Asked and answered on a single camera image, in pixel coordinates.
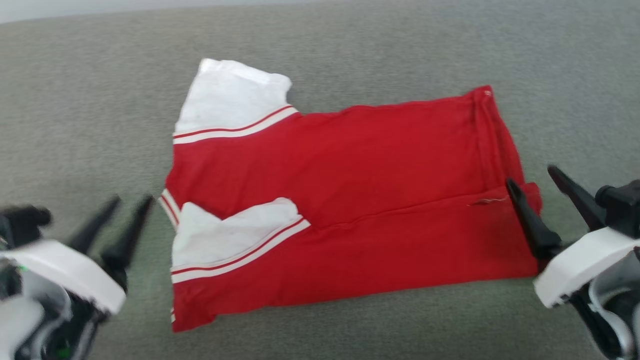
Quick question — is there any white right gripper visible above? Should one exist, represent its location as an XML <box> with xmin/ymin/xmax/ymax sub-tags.
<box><xmin>505</xmin><ymin>165</ymin><xmax>640</xmax><ymax>309</ymax></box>

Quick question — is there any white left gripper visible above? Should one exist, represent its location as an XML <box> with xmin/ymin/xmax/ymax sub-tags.
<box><xmin>0</xmin><ymin>194</ymin><xmax>156</xmax><ymax>316</ymax></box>

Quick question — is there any red and white jersey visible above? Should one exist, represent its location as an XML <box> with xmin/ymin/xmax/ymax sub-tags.
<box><xmin>159</xmin><ymin>58</ymin><xmax>544</xmax><ymax>334</ymax></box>

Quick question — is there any grey-green fabric sofa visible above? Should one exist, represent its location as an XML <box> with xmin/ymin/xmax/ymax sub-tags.
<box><xmin>0</xmin><ymin>0</ymin><xmax>640</xmax><ymax>360</ymax></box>

